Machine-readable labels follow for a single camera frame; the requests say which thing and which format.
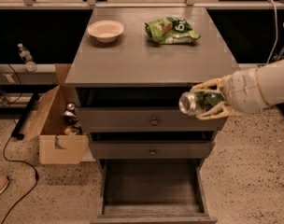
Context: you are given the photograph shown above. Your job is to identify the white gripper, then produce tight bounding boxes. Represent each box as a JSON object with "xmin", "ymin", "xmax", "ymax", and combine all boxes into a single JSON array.
[{"xmin": 191, "ymin": 68, "xmax": 269, "ymax": 121}]

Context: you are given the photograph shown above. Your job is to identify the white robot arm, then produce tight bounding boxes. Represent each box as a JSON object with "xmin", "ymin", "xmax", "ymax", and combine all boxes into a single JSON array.
[{"xmin": 192, "ymin": 59, "xmax": 284, "ymax": 120}]

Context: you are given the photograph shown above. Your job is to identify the grey drawer cabinet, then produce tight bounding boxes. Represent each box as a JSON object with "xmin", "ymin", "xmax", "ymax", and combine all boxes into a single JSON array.
[{"xmin": 65, "ymin": 7, "xmax": 249, "ymax": 224}]

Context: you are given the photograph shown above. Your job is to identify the grey top drawer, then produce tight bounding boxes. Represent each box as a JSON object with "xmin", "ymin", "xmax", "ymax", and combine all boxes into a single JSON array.
[{"xmin": 76, "ymin": 87, "xmax": 227, "ymax": 133}]

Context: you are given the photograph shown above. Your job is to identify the grey drawer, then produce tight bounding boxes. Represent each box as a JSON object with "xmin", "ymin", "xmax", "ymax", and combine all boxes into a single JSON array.
[
  {"xmin": 91, "ymin": 159, "xmax": 217, "ymax": 224},
  {"xmin": 90, "ymin": 132, "xmax": 215, "ymax": 160},
  {"xmin": 76, "ymin": 87, "xmax": 227, "ymax": 133}
]

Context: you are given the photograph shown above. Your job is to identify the grey middle drawer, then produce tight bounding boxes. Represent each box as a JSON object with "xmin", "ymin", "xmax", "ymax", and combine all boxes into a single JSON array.
[{"xmin": 90, "ymin": 132, "xmax": 215, "ymax": 160}]

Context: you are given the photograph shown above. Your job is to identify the grey bottom drawer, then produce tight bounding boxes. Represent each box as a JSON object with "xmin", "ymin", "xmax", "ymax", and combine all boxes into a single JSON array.
[{"xmin": 91, "ymin": 159, "xmax": 217, "ymax": 224}]

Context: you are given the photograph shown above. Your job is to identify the silver can in box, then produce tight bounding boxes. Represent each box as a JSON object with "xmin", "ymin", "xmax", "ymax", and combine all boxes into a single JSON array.
[{"xmin": 64, "ymin": 103, "xmax": 78, "ymax": 125}]

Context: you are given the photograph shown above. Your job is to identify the green chip bag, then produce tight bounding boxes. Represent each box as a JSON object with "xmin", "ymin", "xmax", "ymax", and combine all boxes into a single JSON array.
[{"xmin": 145, "ymin": 17, "xmax": 200, "ymax": 45}]

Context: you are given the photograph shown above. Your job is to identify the white bowl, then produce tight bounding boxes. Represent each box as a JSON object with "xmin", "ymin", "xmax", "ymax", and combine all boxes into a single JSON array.
[{"xmin": 87, "ymin": 21, "xmax": 124, "ymax": 43}]

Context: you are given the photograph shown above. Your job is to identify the orange ball in box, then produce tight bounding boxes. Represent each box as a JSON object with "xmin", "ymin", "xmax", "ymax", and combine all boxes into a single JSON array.
[{"xmin": 64, "ymin": 127, "xmax": 71, "ymax": 135}]

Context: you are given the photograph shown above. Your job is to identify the cardboard box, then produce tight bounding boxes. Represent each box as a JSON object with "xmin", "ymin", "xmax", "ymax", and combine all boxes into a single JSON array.
[{"xmin": 24, "ymin": 64, "xmax": 94, "ymax": 164}]

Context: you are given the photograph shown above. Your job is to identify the black floor cable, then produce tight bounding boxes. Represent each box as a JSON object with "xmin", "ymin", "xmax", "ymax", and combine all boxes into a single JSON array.
[{"xmin": 0, "ymin": 63, "xmax": 39, "ymax": 224}]

